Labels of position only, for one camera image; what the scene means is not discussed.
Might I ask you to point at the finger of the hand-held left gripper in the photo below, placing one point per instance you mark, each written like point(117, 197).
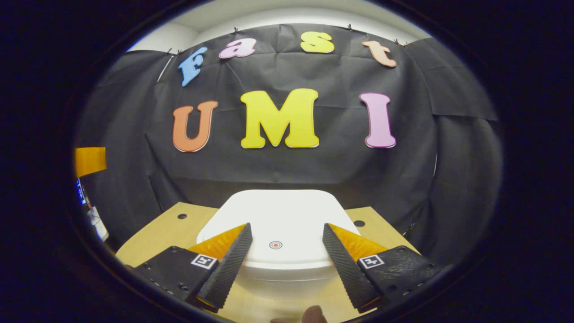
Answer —
point(89, 161)

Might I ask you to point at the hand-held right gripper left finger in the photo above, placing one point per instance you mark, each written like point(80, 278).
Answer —
point(228, 269)

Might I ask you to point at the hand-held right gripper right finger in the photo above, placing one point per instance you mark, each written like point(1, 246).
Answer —
point(345, 269)

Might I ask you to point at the white desktop garbage bin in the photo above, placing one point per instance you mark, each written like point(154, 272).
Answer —
point(278, 215)

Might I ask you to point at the white cluttered workbench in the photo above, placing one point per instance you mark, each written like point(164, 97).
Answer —
point(98, 224)

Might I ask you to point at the wooden desktop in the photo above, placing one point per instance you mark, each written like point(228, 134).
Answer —
point(161, 237)

